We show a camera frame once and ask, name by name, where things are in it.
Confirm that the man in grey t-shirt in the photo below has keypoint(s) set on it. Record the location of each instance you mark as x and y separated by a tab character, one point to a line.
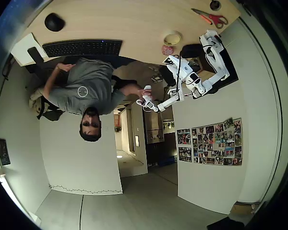
91	81

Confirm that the pink round object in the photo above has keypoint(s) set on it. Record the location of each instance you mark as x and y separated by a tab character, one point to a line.
167	50

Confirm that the black computer mouse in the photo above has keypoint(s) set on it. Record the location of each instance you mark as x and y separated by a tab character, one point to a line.
54	22

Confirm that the large photo collage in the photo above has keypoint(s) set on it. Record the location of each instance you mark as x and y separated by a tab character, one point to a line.
217	143

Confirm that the beige jacket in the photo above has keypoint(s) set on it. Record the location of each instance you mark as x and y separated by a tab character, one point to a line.
37	98

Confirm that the person's left hand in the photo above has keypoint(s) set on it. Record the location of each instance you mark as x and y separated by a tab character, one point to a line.
64	67

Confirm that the small photo sheet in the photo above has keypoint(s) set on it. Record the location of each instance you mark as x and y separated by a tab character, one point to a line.
185	154
183	136

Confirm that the blue crate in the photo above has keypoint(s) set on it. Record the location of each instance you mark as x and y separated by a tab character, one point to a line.
168	161

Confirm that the person's left forearm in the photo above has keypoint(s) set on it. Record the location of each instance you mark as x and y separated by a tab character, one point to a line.
51	80

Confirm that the white paper pad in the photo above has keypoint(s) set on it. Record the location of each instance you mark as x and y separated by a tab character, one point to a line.
22	49

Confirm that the person's right forearm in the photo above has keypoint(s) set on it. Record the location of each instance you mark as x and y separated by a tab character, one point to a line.
128	89

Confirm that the person's right hand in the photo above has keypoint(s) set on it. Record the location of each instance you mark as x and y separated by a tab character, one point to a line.
139	93

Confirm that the steel refrigerator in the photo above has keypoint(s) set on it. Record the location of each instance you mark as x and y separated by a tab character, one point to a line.
154	125

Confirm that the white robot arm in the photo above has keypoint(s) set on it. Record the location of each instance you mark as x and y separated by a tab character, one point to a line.
217	62

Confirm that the black keyboard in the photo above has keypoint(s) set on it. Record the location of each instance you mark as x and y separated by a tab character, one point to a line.
81	48

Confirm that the black picture frame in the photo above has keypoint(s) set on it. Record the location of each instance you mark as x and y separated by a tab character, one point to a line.
3	151

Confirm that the black backpack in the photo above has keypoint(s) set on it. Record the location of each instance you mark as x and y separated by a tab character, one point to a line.
51	113

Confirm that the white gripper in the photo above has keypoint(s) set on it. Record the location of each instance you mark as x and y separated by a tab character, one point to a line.
171	63

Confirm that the beige roll of tape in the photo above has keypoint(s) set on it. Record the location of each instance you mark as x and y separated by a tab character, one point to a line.
172	32

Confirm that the brown cardboard box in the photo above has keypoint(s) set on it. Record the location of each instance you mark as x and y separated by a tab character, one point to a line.
244	208

